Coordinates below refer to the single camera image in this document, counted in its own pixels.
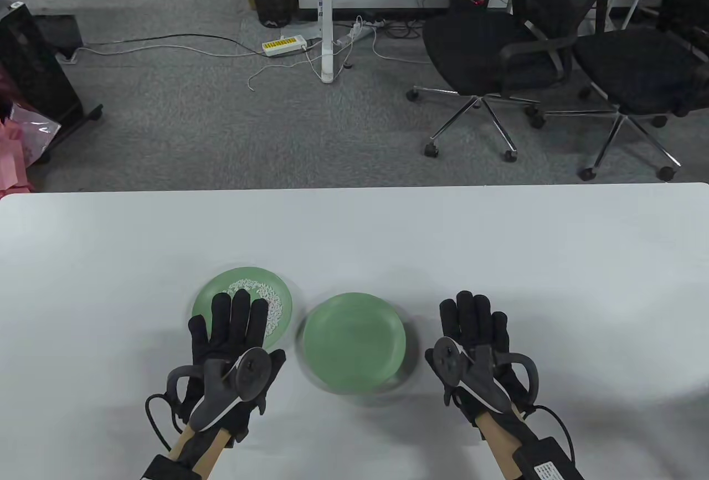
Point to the pink paper bag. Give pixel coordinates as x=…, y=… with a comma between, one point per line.
x=11, y=164

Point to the yellow power strip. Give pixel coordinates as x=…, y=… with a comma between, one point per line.
x=283, y=46

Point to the black mesh office chair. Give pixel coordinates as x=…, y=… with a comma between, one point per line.
x=476, y=48

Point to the person's right hand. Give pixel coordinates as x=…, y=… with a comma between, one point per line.
x=476, y=325

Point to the green plate with rice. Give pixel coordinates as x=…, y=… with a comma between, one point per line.
x=221, y=283

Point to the black padded office chair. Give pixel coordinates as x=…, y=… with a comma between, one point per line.
x=637, y=70

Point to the black wrist sensor box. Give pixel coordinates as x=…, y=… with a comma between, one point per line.
x=545, y=463
x=163, y=469

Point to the person's left hand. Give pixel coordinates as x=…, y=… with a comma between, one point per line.
x=238, y=325

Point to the person's left forearm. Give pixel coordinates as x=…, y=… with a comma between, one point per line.
x=210, y=455

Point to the white desk leg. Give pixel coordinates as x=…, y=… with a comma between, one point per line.
x=328, y=31

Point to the black right wrist sensor box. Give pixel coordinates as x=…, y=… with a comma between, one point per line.
x=545, y=463

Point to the pink plastic bag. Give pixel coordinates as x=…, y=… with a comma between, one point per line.
x=33, y=131

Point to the black left wrist sensor box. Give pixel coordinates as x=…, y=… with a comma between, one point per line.
x=163, y=469

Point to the black rolling cabinet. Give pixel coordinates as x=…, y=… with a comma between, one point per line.
x=33, y=70

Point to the white power strip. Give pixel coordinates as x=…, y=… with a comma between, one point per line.
x=354, y=34

